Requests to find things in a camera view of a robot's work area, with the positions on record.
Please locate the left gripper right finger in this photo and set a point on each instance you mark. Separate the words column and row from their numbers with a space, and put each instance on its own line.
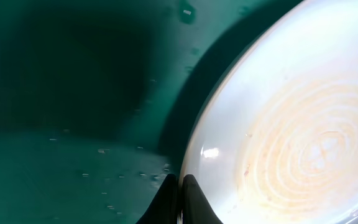
column 195, row 206

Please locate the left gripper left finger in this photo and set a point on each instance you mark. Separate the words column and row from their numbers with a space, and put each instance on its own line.
column 163, row 208

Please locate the white plate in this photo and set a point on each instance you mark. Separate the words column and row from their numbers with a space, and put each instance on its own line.
column 277, row 142

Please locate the teal plastic tray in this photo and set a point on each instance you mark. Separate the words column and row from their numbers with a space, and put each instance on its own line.
column 98, row 98

